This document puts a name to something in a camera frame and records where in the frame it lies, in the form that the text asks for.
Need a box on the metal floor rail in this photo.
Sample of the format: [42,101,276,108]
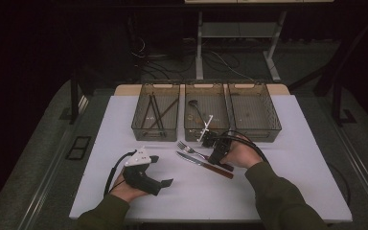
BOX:
[330,118,368,224]
[17,94,90,230]

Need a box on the black floor cable bundle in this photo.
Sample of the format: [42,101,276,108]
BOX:
[130,34,241,82]

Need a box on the white floor cable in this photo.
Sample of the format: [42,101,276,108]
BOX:
[209,49,257,82]

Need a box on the person's left hand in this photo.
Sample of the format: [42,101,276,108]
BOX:
[109,172,148,204]

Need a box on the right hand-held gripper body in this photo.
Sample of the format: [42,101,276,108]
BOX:
[197,115,234,155]

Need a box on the black floor frame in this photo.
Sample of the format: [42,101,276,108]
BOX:
[65,135,92,161]

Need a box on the left hand-held gripper cable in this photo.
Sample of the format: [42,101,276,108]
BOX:
[103,149,138,196]

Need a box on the smoky transparent plastic bin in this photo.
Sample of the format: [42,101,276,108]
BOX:
[227,83,283,143]
[130,83,181,143]
[183,83,231,143]

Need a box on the white metal desk frame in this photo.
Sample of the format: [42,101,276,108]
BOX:
[184,0,334,82]

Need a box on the knife with wooden handle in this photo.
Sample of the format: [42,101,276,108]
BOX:
[175,150,235,180]

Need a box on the person's right hand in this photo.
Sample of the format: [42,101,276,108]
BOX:
[228,135,264,170]

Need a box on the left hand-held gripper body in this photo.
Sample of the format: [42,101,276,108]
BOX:
[123,147,162,196]

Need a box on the right hand-held gripper cable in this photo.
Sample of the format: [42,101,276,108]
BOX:
[218,129,353,209]

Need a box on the fork with wooden handle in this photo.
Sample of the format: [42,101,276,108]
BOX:
[175,141,235,172]

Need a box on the long metal spoon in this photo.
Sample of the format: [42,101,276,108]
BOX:
[187,99,209,127]

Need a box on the hand-held gripper cable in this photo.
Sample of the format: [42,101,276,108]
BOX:
[218,129,353,209]
[103,149,138,196]

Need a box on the black chopstick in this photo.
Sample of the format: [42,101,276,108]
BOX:
[153,93,168,137]
[151,93,165,133]

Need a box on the black metal stand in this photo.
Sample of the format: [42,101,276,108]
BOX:
[58,71,81,126]
[330,76,358,127]

